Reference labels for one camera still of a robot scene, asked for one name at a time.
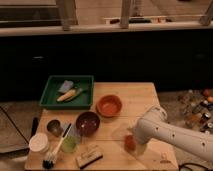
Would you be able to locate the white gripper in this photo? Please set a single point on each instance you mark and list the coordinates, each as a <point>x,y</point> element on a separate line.
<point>140,149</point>

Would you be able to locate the orange apple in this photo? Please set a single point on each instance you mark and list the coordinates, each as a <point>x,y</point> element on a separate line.
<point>129,143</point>

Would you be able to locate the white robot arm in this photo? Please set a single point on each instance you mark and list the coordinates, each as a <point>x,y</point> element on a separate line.
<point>153,124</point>

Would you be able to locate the orange red bowl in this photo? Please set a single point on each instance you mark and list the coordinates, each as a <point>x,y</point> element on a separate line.
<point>109,106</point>

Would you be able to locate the dark maroon bowl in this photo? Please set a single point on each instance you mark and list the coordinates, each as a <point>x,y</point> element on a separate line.
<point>87,123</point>

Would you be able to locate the wooden block eraser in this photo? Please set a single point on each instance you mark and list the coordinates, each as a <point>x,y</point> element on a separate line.
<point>89,156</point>

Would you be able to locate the spice jar rack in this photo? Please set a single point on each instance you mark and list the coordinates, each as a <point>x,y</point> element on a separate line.
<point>197,110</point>

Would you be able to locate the small metal cup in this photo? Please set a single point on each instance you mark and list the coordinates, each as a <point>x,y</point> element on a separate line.
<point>55,128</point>

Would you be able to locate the green plastic tray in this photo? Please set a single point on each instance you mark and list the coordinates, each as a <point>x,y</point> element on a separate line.
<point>83,98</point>

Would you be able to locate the blue grey sponge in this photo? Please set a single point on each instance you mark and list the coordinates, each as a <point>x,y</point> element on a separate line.
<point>66,86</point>

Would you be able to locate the white round container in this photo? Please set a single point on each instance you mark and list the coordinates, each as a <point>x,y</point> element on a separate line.
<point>39,143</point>

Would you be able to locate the white handled dish brush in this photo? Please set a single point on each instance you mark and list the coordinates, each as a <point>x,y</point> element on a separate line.
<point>51,156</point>

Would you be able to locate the black handle beside board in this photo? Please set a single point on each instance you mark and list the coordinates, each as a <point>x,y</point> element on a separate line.
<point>34,126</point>

